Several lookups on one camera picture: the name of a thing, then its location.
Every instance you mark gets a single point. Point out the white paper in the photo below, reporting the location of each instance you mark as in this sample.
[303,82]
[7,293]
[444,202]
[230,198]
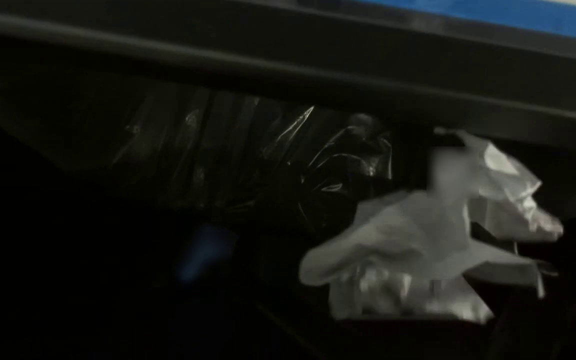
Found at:
[416,255]

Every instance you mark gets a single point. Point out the black bin liner bag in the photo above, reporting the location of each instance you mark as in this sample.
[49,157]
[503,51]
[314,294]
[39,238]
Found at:
[223,153]

